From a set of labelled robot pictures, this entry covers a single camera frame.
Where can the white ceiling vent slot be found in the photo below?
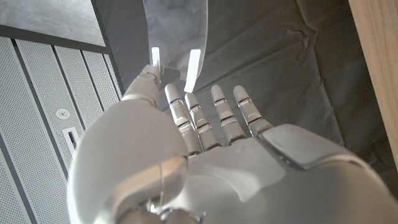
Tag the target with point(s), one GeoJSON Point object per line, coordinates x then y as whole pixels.
{"type": "Point", "coordinates": [71, 140]}

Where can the round white ceiling fixture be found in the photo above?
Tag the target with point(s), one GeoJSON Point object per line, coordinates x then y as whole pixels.
{"type": "Point", "coordinates": [62, 114]}

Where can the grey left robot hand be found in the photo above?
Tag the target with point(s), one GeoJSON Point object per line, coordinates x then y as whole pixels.
{"type": "Point", "coordinates": [236, 180]}

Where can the clear plastic screen protector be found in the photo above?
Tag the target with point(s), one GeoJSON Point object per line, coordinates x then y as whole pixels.
{"type": "Point", "coordinates": [174, 31]}

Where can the black curtain backdrop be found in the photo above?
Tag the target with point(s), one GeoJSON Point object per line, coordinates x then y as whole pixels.
{"type": "Point", "coordinates": [280, 62]}

